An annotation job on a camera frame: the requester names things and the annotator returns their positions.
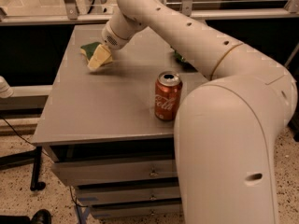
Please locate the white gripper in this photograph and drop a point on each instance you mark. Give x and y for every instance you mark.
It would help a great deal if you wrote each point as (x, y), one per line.
(110, 38)

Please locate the green and yellow sponge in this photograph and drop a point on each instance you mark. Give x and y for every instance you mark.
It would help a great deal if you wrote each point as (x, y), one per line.
(89, 49)

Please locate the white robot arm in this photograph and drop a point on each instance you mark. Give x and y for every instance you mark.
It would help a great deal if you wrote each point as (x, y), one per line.
(225, 129)

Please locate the green rice chip bag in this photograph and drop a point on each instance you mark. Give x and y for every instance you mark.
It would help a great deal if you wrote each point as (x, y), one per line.
(179, 57)

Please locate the grey metal railing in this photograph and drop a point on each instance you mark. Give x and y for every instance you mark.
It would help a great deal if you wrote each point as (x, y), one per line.
(28, 12)

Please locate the grey drawer cabinet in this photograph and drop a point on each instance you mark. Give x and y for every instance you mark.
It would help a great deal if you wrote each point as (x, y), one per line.
(109, 114)

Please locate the red cola can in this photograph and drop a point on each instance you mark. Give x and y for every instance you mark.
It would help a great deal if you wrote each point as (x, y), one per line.
(168, 88)

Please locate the top grey drawer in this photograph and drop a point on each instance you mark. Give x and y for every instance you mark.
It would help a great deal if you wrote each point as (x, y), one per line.
(80, 173)

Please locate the grey drawer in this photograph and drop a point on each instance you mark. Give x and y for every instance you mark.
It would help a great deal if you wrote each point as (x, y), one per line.
(80, 173)
(145, 208)
(127, 195)

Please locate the middle grey drawer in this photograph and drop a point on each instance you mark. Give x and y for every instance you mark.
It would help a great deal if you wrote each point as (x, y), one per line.
(127, 195)

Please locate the bottom grey drawer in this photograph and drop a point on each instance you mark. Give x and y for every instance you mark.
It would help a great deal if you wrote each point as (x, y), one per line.
(145, 208)

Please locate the black shoe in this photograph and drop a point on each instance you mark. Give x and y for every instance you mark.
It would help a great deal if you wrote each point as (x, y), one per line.
(42, 216)

